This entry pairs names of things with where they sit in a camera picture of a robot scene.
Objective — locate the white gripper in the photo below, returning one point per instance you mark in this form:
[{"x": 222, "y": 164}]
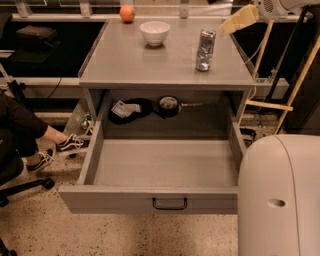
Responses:
[{"x": 268, "y": 10}]

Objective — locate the silver redbull can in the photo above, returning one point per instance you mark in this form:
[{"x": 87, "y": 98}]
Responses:
[{"x": 205, "y": 49}]

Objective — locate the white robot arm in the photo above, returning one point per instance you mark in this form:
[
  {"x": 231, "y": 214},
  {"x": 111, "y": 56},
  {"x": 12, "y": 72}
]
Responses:
[{"x": 279, "y": 197}]

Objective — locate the open grey top drawer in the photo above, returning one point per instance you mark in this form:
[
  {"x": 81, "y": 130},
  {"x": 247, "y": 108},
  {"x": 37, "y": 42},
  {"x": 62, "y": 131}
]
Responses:
[{"x": 122, "y": 176}]

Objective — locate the white ceramic bowl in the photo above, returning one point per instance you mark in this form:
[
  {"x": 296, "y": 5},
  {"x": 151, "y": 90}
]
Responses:
[{"x": 154, "y": 32}]

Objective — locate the grey cabinet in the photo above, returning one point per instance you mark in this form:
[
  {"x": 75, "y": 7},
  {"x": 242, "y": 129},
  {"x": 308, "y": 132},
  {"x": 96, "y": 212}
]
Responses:
[{"x": 123, "y": 67}]

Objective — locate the orange fruit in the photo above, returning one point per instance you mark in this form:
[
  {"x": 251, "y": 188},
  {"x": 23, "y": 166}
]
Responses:
[{"x": 127, "y": 13}]

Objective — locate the black cloth with paper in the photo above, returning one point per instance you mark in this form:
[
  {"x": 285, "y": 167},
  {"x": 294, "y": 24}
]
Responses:
[{"x": 123, "y": 112}]

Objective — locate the clear plastic bin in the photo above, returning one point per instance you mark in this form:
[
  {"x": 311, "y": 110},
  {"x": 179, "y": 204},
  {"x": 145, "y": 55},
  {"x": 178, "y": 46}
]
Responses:
[{"x": 81, "y": 122}]

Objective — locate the black white sneaker front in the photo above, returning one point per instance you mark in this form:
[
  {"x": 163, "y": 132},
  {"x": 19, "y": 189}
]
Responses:
[{"x": 72, "y": 145}]

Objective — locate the black white sneaker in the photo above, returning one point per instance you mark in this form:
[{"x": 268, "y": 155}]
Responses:
[
  {"x": 72, "y": 145},
  {"x": 45, "y": 159}
]

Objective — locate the dark box on shelf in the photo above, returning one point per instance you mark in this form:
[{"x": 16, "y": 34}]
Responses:
[{"x": 36, "y": 37}]

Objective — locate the black white sneaker rear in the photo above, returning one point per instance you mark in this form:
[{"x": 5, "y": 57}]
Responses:
[{"x": 45, "y": 159}]

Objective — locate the person leg black trousers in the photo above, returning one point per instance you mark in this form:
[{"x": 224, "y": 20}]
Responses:
[{"x": 27, "y": 127}]

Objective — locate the black office chair base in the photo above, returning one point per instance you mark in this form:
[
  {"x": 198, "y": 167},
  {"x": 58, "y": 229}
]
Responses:
[{"x": 46, "y": 183}]

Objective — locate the black drawer handle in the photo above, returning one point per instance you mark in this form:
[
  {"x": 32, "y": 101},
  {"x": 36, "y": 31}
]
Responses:
[{"x": 169, "y": 204}]

